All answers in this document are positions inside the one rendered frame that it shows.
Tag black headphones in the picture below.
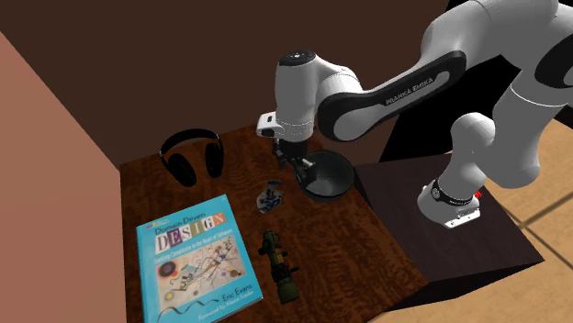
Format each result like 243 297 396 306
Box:
159 128 226 188

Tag dark bowl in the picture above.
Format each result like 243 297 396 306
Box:
296 150 356 204

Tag blue book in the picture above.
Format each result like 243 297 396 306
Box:
135 194 264 323

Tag blue and white figurine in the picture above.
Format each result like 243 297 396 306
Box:
255 179 285 214

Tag olive green toy launcher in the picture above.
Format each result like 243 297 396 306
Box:
258 229 300 306

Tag dark wooden table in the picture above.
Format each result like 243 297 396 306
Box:
118 124 430 323

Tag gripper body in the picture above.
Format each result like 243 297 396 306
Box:
273 138 311 164

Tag dark robot stand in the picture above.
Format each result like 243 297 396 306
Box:
353 152 545 310

